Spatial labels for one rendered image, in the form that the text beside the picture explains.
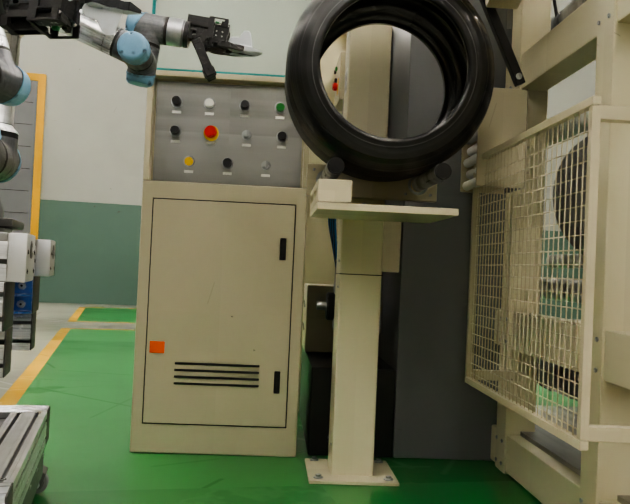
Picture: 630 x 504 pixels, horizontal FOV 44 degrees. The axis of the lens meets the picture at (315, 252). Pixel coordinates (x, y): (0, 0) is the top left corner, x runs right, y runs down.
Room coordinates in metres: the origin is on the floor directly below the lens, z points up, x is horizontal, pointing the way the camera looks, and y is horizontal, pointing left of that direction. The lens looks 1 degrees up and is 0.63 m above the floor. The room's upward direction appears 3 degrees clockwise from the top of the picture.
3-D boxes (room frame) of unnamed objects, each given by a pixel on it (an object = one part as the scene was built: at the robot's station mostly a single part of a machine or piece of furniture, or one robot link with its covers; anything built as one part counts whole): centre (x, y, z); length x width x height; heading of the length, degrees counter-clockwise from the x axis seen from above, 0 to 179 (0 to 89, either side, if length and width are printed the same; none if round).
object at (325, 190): (2.19, -0.03, 0.84); 0.36 x 0.09 x 0.06; 3
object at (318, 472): (2.45, -0.14, 0.01); 0.27 x 0.27 x 0.02; 3
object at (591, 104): (1.98, -0.52, 0.65); 0.90 x 0.02 x 0.70; 3
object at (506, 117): (2.44, -0.54, 1.05); 0.20 x 0.15 x 0.30; 3
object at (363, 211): (2.19, -0.17, 0.80); 0.37 x 0.36 x 0.02; 93
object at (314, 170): (2.37, -0.16, 0.90); 0.40 x 0.03 x 0.10; 93
